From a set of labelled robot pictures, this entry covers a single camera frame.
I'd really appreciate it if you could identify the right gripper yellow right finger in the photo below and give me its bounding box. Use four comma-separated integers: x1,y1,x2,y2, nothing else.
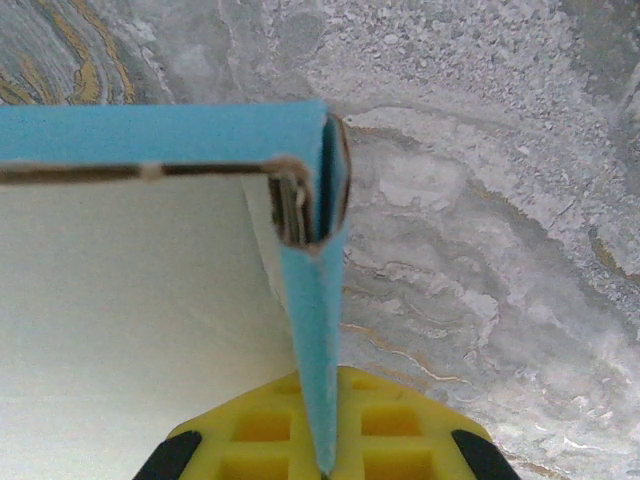
330,364,524,480

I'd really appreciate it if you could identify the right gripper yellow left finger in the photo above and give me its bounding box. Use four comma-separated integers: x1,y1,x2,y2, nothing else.
132,370,322,480

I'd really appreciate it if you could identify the blue paper box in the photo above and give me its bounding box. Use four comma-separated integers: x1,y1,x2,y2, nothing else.
0,98,354,480

